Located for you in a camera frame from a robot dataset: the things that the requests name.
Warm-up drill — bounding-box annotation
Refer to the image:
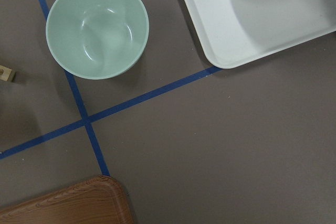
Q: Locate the cream plastic tray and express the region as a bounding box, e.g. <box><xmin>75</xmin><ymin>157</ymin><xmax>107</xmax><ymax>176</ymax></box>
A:
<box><xmin>184</xmin><ymin>0</ymin><xmax>335</xmax><ymax>69</ymax></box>

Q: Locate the brown wood-grain tray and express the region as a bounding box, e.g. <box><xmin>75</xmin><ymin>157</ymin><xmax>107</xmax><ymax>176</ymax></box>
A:
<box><xmin>1</xmin><ymin>175</ymin><xmax>135</xmax><ymax>223</ymax></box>

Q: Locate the blue tape line lengthwise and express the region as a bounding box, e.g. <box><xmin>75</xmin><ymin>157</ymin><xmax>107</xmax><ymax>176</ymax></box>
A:
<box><xmin>38</xmin><ymin>0</ymin><xmax>110</xmax><ymax>176</ymax></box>

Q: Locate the mint green bowl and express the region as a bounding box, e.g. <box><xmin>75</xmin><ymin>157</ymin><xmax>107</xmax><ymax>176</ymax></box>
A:
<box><xmin>45</xmin><ymin>0</ymin><xmax>149</xmax><ymax>80</ymax></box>

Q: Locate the wooden dish drying rack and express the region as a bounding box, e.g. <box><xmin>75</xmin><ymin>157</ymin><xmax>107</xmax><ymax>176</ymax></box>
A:
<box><xmin>0</xmin><ymin>65</ymin><xmax>16</xmax><ymax>82</ymax></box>

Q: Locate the blue tape line crosswise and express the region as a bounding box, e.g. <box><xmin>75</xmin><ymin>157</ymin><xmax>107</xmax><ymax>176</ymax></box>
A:
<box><xmin>1</xmin><ymin>66</ymin><xmax>221</xmax><ymax>159</ymax></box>

